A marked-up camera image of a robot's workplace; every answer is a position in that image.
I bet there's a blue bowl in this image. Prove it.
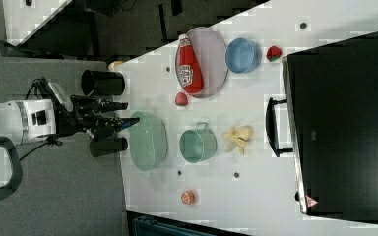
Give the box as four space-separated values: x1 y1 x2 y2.
225 37 262 74

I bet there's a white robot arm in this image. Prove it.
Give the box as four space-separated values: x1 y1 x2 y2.
0 95 140 145

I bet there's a green oval colander basket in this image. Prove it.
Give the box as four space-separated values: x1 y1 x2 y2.
129 111 168 172

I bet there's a green metal cup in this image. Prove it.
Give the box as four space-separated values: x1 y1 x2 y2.
179 122 218 163

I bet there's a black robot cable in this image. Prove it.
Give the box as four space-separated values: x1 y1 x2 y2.
19 77 63 162

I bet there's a red ketchup bottle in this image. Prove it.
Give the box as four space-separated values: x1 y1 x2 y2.
178 34 204 94

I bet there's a large black cylinder post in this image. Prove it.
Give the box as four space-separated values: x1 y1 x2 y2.
81 70 125 96

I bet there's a yellow peeled toy banana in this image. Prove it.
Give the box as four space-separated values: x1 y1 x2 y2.
221 126 253 155

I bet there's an orange slice toy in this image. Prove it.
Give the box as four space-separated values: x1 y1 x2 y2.
181 190 195 205

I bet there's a red toy strawberry near bowl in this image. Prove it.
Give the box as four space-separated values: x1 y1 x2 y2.
266 46 282 62

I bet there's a small black cylinder post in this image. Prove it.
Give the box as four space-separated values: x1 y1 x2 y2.
90 137 128 157

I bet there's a grey round plate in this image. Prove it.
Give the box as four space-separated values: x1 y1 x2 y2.
175 27 228 98

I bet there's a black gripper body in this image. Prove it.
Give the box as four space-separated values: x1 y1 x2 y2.
54 95 112 142

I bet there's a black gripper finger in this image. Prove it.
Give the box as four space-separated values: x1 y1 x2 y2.
98 100 128 112
107 118 140 132

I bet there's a red toy strawberry near plate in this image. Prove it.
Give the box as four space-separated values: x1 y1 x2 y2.
174 92 188 106

